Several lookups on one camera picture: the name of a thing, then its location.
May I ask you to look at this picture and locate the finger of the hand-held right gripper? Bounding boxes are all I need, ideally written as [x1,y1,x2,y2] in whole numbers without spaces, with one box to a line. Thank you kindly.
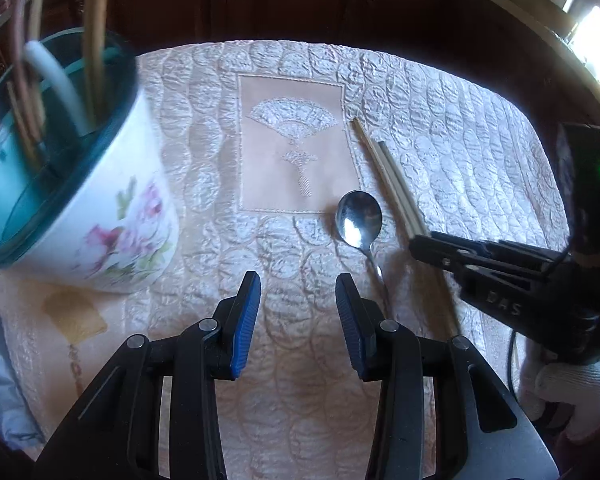
[441,259,553,283]
[410,232,563,267]

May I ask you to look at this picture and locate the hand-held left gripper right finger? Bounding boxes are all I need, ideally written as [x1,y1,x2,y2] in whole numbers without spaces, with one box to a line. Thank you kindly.
[335,272,561,480]

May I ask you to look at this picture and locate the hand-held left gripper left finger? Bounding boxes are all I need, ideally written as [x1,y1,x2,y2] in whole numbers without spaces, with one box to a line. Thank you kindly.
[40,270,262,480]

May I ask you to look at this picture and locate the white chopstick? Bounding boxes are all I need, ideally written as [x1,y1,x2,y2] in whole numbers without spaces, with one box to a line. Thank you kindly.
[373,141,423,237]
[379,141,430,236]

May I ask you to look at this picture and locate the metal spoon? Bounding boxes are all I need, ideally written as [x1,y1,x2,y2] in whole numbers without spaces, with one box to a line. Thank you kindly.
[335,190,393,311]

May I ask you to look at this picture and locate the white chopsticks pair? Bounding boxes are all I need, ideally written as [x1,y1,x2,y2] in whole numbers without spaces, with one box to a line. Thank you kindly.
[351,117,416,236]

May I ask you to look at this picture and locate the floral enamel cup teal rim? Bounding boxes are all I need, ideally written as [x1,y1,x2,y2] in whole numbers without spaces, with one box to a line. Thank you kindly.
[0,27,181,295]

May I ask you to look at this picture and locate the brown chopstick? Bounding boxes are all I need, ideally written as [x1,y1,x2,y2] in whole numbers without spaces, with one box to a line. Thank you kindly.
[7,0,43,161]
[7,80,48,166]

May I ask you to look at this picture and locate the person's right hand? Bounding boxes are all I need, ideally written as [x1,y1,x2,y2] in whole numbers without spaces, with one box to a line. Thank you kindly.
[520,352,600,442]

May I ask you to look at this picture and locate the white quilted cloth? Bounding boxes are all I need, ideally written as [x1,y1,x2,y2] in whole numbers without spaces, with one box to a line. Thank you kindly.
[0,40,571,480]

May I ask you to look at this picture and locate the grey plastic bag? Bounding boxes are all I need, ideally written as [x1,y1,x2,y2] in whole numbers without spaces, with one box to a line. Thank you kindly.
[0,310,47,452]

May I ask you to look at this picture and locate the dark wooden lower cabinets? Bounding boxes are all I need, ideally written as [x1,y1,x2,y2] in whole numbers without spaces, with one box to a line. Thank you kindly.
[0,0,536,91]

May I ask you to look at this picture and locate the black cable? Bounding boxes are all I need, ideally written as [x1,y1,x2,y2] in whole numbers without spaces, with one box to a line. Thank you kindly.
[505,327,525,402]

